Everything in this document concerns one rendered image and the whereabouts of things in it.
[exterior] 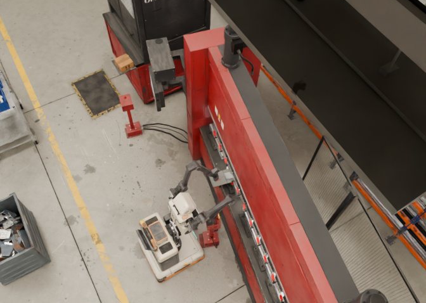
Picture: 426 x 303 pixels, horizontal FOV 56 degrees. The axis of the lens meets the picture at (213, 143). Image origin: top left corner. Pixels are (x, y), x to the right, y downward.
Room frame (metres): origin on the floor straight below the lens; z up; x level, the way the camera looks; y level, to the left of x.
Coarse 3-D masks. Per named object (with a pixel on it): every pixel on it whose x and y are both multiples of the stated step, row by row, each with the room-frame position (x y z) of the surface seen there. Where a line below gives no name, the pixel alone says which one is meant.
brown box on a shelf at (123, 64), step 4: (120, 56) 3.96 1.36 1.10; (124, 56) 3.96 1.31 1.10; (128, 56) 3.96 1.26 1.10; (112, 60) 3.98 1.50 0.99; (116, 60) 3.88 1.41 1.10; (120, 60) 3.88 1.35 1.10; (124, 60) 3.89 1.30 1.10; (128, 60) 3.89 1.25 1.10; (116, 64) 3.86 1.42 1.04; (120, 64) 3.81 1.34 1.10; (124, 64) 3.82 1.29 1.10; (128, 64) 3.83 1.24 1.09; (132, 64) 3.87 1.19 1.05; (116, 68) 3.83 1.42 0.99; (120, 68) 3.77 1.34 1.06; (124, 68) 3.78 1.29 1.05; (128, 68) 3.82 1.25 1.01; (132, 68) 3.84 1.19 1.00; (120, 72) 3.76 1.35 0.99; (124, 72) 3.76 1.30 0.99
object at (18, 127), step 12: (0, 72) 3.77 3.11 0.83; (12, 96) 3.73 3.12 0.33; (12, 108) 3.07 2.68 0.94; (0, 120) 3.27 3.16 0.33; (12, 120) 3.29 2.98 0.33; (24, 120) 3.30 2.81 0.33; (0, 132) 3.06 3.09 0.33; (12, 132) 3.08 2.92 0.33; (24, 132) 3.09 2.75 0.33; (0, 144) 2.85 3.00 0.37; (36, 144) 3.08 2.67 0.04
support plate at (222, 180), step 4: (220, 172) 2.26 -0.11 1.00; (224, 172) 2.27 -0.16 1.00; (220, 176) 2.21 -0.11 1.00; (224, 176) 2.22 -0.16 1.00; (212, 180) 2.16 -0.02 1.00; (220, 180) 2.16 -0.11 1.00; (224, 180) 2.17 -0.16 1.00; (228, 180) 2.17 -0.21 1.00; (212, 184) 2.10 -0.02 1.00; (216, 184) 2.10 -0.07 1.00; (220, 184) 2.10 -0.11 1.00
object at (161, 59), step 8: (152, 40) 3.44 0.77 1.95; (160, 40) 3.45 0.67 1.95; (152, 48) 3.31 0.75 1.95; (160, 48) 3.32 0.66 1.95; (168, 48) 3.33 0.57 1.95; (152, 56) 3.19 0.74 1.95; (160, 56) 3.19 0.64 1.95; (168, 56) 3.20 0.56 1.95; (152, 64) 3.07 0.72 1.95; (160, 64) 3.08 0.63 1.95; (168, 64) 3.09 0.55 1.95; (160, 72) 2.99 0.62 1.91; (168, 72) 3.01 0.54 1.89; (160, 80) 2.99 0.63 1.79; (168, 80) 3.01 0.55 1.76
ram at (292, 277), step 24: (216, 96) 2.78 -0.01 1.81; (216, 120) 2.73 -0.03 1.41; (240, 144) 2.11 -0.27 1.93; (240, 168) 2.03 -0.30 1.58; (264, 192) 1.56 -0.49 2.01; (264, 216) 1.45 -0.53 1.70; (264, 240) 1.34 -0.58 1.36; (288, 240) 1.11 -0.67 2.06; (288, 264) 0.98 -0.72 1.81; (288, 288) 0.85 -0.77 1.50
